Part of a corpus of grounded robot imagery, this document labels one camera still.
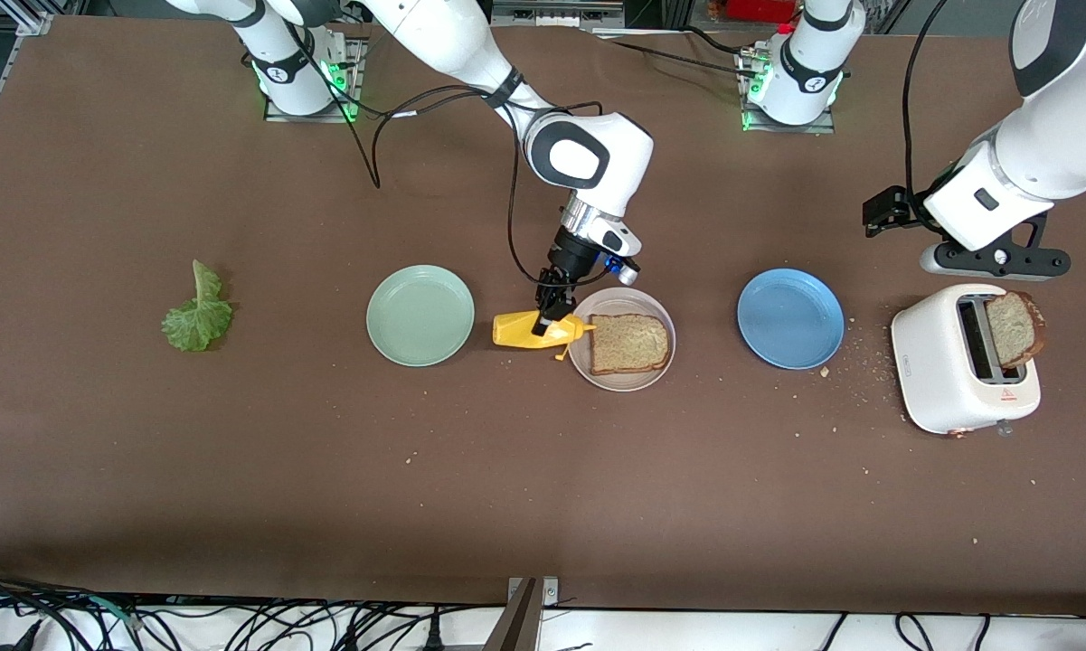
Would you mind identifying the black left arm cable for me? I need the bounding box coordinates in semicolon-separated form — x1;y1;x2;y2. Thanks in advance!
902;0;950;204

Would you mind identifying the green lettuce leaf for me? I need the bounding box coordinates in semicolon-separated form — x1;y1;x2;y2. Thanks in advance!
162;259;234;354

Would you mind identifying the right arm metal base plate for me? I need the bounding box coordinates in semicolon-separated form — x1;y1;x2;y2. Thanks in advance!
265;36;364;123

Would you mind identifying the black left camera bracket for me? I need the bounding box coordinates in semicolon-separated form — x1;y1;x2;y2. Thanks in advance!
945;210;1071;279

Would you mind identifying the blue plate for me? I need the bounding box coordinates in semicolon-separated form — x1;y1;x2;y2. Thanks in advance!
737;269;845;371

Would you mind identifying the teal floor cable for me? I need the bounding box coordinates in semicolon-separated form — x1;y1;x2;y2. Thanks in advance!
80;595;137;627

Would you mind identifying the aluminium frame rail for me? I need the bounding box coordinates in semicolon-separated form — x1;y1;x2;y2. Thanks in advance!
0;11;55;173

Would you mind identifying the beige plate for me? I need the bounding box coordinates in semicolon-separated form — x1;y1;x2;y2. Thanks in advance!
567;288;677;392

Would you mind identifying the metal table edge bracket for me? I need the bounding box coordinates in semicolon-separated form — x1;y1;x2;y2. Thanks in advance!
484;577;560;651

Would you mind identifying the pale green plate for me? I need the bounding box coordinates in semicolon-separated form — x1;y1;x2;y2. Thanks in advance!
366;265;476;368

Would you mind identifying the yellow mustard squeeze bottle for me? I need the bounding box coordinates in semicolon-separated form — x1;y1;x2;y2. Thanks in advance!
493;310;597;362

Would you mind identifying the white toaster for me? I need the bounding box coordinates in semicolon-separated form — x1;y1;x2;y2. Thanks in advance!
891;284;1043;439

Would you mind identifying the grey box behind table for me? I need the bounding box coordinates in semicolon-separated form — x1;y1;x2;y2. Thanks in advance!
491;0;627;28

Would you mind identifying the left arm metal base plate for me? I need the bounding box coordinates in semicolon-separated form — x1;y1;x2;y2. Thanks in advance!
740;43;837;135

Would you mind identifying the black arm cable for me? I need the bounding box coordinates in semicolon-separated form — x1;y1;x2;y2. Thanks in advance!
276;0;629;295
902;0;950;204

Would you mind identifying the black cable on table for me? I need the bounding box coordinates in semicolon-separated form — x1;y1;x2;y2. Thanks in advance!
595;38;765;80

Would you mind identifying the red box behind table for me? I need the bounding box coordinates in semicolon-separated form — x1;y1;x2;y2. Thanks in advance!
726;0;798;24

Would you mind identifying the brown bread slice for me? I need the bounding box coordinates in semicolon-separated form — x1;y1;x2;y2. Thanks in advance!
986;290;1046;370
589;313;673;377

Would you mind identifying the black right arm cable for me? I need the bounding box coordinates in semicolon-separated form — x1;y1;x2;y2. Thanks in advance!
276;0;629;295

